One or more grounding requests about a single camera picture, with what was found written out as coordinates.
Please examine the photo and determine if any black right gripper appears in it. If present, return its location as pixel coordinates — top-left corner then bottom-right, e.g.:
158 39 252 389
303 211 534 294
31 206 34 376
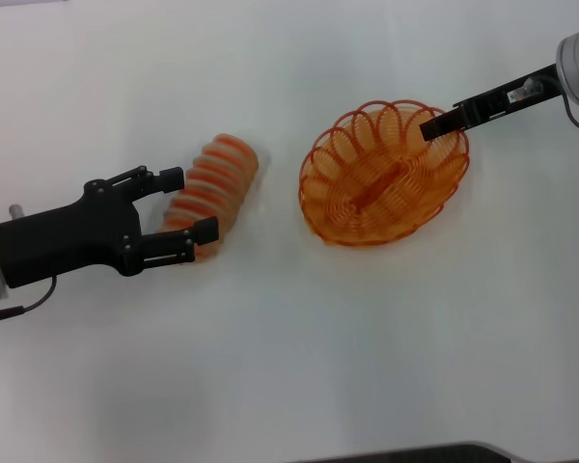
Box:
419 64 565 143

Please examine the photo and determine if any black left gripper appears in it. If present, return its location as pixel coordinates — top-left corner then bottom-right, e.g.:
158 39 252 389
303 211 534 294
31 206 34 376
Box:
0 165 222 290

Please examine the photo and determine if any orange striped bread loaf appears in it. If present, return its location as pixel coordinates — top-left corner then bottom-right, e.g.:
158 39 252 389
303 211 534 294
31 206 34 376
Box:
156 132 261 261

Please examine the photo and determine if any orange woven plastic basket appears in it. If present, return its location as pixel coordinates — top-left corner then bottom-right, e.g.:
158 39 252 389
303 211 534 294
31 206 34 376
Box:
297 99 473 250

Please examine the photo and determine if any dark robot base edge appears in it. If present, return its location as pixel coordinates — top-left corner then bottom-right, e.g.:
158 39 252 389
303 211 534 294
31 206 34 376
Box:
293 439 530 463

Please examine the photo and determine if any left arm connector cable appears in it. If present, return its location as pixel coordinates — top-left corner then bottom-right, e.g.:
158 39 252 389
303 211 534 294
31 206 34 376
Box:
0 277 58 325

